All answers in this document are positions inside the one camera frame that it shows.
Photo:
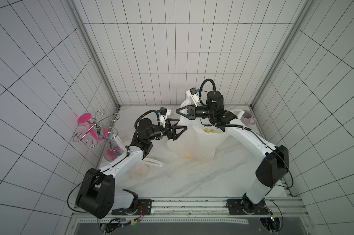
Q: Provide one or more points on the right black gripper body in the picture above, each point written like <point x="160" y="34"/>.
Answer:
<point x="191" y="111"/>

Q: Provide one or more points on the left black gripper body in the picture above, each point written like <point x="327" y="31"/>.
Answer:
<point x="169" y="130"/>

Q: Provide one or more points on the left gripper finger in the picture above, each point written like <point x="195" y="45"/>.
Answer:
<point x="177" y="131"/>
<point x="171" y="122"/>

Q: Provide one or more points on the white bag cartoon print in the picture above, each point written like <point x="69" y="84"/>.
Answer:
<point x="198" y="142"/>

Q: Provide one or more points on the white bag red lettering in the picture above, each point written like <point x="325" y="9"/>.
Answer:
<point x="136" y="164"/>

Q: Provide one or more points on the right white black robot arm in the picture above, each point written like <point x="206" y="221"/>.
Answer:
<point x="273" y="159"/>

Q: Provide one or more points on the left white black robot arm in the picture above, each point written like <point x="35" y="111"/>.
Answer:
<point x="97" y="194"/>

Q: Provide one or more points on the pink ceramic mug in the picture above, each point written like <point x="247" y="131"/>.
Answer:
<point x="248" y="118"/>

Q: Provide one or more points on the pink wine glass lower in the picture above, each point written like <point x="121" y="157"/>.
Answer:
<point x="95" y="132"/>

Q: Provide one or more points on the pink wine glass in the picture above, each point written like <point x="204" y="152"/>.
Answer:
<point x="95" y="132"/>
<point x="85" y="118"/>

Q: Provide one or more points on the pink wine glass upper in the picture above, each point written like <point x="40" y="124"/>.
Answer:
<point x="85" y="118"/>

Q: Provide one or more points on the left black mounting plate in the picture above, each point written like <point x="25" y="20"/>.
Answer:
<point x="140" y="207"/>

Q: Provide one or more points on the black mounting plate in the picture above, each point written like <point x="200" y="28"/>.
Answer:
<point x="245" y="207"/>
<point x="140" y="207"/>

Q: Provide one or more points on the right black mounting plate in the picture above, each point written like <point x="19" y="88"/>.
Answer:
<point x="245" y="207"/>

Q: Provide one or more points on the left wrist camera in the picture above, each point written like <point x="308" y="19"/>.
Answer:
<point x="164" y="113"/>

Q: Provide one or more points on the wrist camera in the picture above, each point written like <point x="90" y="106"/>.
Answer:
<point x="193" y="95"/>
<point x="164" y="113"/>

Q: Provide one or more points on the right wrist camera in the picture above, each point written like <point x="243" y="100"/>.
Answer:
<point x="193" y="95"/>

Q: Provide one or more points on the chrome wire glass rack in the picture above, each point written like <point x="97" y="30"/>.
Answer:
<point x="114" y="146"/>

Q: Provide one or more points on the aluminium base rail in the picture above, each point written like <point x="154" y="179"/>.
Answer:
<point x="199" y="216"/>

